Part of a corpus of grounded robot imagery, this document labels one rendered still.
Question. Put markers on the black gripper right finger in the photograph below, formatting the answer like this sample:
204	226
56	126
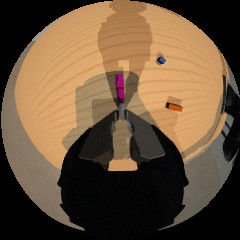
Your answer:
150	144

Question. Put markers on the orange rod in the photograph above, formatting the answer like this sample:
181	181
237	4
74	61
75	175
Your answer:
174	107

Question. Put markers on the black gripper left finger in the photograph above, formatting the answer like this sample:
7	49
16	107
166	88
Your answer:
94	145

